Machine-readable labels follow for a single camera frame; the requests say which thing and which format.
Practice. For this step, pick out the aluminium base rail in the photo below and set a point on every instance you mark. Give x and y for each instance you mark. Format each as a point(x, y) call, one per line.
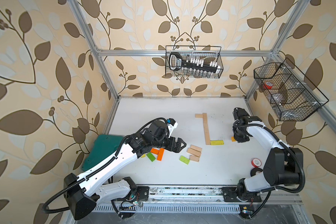
point(196, 199)

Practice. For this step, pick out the black tape roll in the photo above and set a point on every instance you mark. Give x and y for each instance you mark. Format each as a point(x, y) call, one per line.
point(255, 171)

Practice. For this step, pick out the black socket tool set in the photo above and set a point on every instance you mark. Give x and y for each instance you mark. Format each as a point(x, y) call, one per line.
point(185, 61)

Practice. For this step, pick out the light green small block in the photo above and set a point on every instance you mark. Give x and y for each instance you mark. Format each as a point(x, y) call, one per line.
point(184, 160)

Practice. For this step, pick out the wood small block lowest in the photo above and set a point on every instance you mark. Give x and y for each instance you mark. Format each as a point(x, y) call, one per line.
point(194, 158)

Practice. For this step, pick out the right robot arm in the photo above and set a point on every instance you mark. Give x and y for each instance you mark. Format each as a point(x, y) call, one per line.
point(282, 170)

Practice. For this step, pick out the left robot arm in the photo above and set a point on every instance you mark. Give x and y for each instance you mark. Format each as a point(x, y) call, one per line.
point(83, 192)

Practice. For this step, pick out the red tape roll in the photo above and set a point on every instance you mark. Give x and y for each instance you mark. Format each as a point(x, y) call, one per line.
point(256, 162)

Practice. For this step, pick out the wood small block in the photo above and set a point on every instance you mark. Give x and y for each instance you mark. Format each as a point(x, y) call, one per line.
point(199, 149)
point(199, 115)

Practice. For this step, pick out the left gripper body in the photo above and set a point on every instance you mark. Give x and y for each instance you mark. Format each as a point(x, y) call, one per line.
point(165, 143)

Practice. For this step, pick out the dark green block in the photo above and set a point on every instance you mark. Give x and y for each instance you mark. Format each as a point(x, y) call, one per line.
point(151, 157)

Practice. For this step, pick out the red cup in basket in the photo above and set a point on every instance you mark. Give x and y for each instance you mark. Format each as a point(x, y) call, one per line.
point(267, 85)

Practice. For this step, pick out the side wire basket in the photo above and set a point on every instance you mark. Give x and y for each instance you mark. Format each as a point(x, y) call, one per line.
point(294, 96)

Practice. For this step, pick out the back wire basket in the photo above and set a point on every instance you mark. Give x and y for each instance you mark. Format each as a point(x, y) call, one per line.
point(193, 48)

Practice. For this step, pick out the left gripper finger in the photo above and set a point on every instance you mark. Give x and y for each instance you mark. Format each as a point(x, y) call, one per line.
point(178, 149)
point(181, 142)

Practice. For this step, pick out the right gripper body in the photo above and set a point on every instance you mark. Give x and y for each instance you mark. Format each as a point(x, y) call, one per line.
point(239, 136)

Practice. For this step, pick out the orange long block flat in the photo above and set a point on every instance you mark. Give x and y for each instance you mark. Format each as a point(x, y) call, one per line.
point(155, 151)

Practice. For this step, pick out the yellow-green long block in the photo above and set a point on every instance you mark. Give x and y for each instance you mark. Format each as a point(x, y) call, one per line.
point(217, 142)

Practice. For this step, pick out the wood long block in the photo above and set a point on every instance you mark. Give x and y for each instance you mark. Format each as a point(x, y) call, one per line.
point(206, 128)
point(194, 152)
point(205, 118)

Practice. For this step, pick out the wood long block vertical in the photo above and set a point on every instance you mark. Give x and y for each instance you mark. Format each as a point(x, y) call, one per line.
point(207, 139)

